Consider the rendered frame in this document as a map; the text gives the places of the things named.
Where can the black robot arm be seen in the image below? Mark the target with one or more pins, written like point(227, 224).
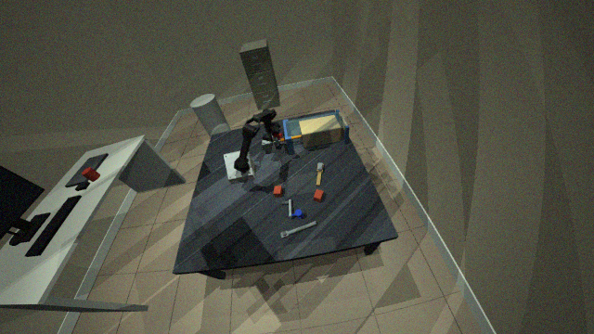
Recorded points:
point(249, 132)

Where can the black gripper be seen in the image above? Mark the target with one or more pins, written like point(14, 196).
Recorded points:
point(268, 136)

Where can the orange block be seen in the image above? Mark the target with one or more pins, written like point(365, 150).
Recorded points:
point(278, 191)
point(318, 195)

